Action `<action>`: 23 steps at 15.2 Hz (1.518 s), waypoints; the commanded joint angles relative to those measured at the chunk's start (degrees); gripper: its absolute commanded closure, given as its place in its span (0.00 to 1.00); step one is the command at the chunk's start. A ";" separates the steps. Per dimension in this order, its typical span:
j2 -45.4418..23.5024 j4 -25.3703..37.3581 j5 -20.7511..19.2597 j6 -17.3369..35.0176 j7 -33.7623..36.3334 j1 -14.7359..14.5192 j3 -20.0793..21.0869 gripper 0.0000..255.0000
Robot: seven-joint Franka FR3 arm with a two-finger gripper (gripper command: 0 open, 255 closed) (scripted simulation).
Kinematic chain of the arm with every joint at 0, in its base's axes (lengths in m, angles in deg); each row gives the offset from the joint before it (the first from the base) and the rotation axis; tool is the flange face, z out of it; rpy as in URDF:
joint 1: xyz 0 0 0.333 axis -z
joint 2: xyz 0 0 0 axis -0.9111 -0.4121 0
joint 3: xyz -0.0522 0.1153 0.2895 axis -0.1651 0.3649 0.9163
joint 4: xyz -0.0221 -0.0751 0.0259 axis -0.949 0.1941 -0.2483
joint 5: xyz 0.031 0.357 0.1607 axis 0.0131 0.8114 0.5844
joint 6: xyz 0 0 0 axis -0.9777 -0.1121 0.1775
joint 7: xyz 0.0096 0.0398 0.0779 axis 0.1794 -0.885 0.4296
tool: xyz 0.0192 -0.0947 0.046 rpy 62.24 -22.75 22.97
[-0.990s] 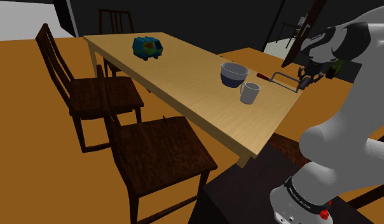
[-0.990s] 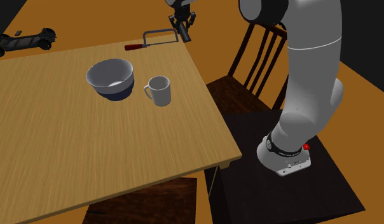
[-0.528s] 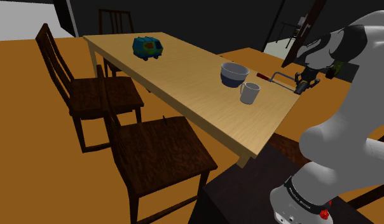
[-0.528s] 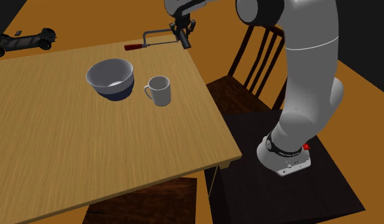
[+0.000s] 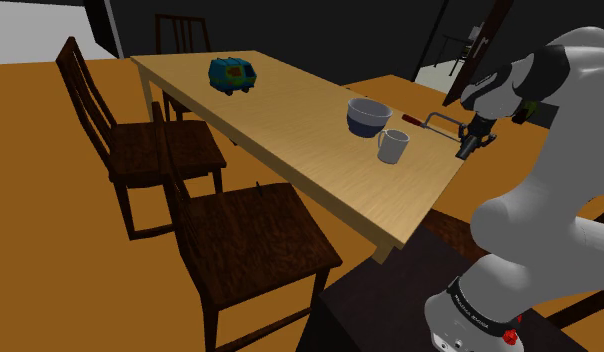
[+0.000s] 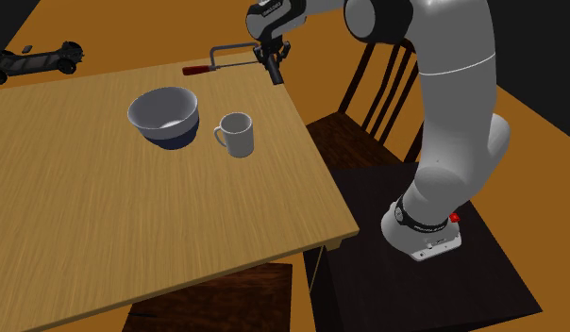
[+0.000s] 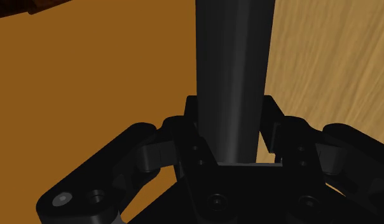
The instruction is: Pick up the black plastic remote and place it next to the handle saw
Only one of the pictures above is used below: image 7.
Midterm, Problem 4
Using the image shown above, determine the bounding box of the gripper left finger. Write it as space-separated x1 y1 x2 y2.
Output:
35 95 218 224

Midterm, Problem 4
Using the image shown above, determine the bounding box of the dark grey tall object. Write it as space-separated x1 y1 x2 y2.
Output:
195 0 277 165

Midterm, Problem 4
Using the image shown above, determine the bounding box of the dark brown wooden object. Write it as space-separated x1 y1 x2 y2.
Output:
0 0 72 20

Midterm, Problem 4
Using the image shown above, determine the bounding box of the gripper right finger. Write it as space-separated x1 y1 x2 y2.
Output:
259 94 384 224

